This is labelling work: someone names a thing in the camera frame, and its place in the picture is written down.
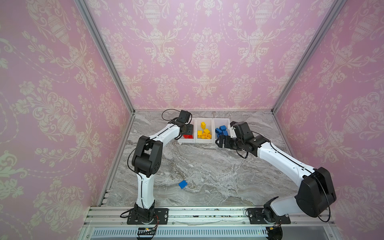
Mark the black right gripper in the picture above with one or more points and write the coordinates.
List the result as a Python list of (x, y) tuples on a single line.
[(225, 141)]

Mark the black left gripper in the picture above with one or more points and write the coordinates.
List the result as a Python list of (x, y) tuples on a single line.
[(190, 131)]

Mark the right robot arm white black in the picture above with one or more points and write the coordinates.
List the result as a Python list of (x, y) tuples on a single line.
[(316, 189)]

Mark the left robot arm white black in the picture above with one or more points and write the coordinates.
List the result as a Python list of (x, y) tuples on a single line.
[(148, 154)]

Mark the right white plastic bin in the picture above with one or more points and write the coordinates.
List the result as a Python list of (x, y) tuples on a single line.
[(217, 123)]

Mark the white plastic bin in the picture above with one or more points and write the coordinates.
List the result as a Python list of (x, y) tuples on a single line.
[(209, 123), (193, 132), (217, 123)]

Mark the middle white plastic bin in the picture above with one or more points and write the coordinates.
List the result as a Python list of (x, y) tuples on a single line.
[(209, 123)]

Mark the left white plastic bin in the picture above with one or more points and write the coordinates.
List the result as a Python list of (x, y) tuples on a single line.
[(193, 132)]

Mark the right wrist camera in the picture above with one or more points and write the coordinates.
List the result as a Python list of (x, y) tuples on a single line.
[(242, 130)]

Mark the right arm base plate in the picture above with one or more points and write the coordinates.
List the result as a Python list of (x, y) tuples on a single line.
[(257, 216)]

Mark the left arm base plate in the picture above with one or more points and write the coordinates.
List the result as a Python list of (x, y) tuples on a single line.
[(140, 216)]

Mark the aluminium front rail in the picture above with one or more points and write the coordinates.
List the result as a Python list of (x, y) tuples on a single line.
[(204, 223)]

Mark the aluminium corner post left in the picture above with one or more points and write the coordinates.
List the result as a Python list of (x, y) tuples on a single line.
[(102, 48)]

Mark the aluminium corner post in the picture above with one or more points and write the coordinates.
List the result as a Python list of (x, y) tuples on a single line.
[(102, 48), (319, 35)]

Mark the aluminium corner post right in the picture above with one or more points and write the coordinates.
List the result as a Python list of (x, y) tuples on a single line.
[(319, 35)]

